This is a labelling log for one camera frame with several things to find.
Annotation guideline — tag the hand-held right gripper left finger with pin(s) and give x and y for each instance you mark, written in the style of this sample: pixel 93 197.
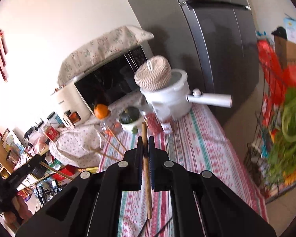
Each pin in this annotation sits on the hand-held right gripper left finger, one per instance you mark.
pixel 134 163

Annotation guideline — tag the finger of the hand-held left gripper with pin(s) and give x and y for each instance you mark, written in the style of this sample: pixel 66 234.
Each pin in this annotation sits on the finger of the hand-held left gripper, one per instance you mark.
pixel 27 170

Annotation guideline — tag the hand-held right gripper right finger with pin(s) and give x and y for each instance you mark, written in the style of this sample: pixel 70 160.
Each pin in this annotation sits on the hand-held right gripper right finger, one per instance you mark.
pixel 151 163

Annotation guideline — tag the light wooden chopstick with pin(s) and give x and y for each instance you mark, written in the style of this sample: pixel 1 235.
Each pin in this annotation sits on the light wooden chopstick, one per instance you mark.
pixel 117 138
pixel 108 142
pixel 59 172
pixel 103 153
pixel 148 197

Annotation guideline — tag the person's left hand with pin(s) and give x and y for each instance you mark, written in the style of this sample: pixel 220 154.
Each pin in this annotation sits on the person's left hand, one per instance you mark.
pixel 23 209

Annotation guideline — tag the small green lime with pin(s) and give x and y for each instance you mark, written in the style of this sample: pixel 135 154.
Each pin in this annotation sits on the small green lime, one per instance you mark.
pixel 134 130

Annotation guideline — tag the labelled plastic jar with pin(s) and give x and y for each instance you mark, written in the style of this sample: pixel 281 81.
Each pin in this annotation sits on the labelled plastic jar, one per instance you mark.
pixel 166 127

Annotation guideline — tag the plastic jar of red berries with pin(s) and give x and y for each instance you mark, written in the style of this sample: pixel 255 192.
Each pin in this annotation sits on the plastic jar of red berries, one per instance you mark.
pixel 154 124

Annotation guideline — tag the small red box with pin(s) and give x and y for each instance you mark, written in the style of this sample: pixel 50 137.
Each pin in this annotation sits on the small red box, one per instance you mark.
pixel 53 134

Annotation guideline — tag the dark green pumpkin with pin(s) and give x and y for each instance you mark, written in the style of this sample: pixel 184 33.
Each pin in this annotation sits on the dark green pumpkin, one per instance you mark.
pixel 129 114

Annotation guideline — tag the patterned knit tablecloth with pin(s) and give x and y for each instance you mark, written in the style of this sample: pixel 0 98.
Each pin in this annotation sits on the patterned knit tablecloth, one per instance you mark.
pixel 194 140

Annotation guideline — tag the floral white cloth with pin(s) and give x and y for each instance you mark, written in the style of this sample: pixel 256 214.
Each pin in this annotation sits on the floral white cloth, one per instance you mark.
pixel 74 145

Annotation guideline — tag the orange fruit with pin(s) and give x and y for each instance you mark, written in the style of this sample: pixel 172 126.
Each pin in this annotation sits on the orange fruit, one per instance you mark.
pixel 101 111

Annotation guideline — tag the white air fryer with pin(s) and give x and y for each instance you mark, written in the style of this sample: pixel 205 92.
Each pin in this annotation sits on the white air fryer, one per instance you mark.
pixel 64 101

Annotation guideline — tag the white microwave oven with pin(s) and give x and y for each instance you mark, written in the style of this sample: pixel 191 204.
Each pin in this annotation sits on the white microwave oven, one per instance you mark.
pixel 108 79

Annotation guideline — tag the woven straw lid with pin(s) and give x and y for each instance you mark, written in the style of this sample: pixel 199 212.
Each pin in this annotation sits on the woven straw lid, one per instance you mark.
pixel 153 74

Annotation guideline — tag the dark grey refrigerator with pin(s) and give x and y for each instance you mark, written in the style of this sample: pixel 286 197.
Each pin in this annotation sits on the dark grey refrigerator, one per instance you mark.
pixel 199 54

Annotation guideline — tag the floral microwave cover cloth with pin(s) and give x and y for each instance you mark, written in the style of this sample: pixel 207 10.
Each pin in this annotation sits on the floral microwave cover cloth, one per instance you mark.
pixel 101 44

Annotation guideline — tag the green leafy vegetables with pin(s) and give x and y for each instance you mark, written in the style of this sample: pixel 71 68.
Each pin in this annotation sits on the green leafy vegetables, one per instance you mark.
pixel 293 118

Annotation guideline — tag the red plastic bag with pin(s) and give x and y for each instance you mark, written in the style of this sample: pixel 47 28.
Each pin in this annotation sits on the red plastic bag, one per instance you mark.
pixel 271 61

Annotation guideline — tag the brown cardboard box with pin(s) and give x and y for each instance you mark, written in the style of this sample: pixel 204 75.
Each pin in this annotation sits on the brown cardboard box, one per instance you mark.
pixel 292 51

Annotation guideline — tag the blue white carton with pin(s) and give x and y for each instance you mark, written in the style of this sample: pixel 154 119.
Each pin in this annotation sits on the blue white carton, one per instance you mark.
pixel 294 30

